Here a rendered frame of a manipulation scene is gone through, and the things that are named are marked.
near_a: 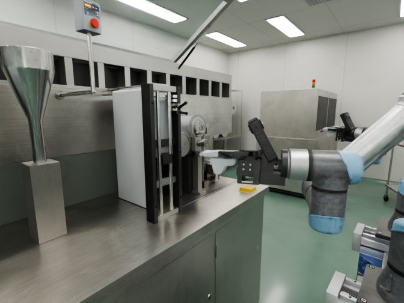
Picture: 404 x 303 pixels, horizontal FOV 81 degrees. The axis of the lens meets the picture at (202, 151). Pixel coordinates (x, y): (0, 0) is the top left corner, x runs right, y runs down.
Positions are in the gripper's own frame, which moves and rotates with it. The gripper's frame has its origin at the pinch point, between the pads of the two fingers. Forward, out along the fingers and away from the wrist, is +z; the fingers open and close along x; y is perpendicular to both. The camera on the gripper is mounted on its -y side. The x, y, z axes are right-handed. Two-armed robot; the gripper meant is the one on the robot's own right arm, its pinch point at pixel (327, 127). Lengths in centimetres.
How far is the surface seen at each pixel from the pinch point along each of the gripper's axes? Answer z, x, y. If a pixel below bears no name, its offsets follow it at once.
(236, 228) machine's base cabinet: -13, -80, 37
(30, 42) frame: 10, -151, -58
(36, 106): -17, -150, -33
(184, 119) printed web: 13, -91, -18
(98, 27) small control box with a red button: -13, -126, -57
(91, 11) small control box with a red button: -14, -128, -62
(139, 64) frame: 35, -105, -52
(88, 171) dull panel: 19, -143, 0
